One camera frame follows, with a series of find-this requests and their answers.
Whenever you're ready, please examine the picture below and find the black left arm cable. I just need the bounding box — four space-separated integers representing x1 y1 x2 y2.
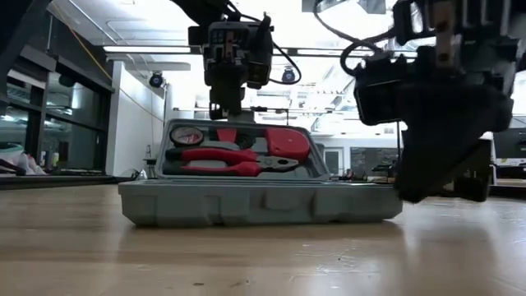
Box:
269 39 303 86

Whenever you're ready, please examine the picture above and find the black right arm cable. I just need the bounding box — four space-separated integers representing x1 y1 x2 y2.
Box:
312 0 412 77

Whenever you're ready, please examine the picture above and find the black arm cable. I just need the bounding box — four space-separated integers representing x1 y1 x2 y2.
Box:
312 0 412 77
269 39 303 86

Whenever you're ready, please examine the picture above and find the grey plastic tool case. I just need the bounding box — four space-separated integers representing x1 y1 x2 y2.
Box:
118 118 404 229

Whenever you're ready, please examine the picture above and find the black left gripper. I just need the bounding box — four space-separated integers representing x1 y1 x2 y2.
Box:
201 20 251 121

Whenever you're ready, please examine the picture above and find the white cloth bundle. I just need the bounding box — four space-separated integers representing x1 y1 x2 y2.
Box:
0 141 47 178

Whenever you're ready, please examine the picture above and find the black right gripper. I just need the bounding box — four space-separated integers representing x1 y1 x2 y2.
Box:
394 40 515 205

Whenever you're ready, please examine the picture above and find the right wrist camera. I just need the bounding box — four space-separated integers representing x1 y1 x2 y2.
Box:
353 55 408 127

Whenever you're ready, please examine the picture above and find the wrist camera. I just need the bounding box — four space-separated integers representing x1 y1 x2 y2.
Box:
353 55 408 127
246 14 275 90

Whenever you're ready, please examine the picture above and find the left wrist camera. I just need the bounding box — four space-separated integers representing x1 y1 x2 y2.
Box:
246 14 275 90

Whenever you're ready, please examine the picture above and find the black monitor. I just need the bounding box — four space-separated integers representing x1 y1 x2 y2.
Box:
492 127 526 167

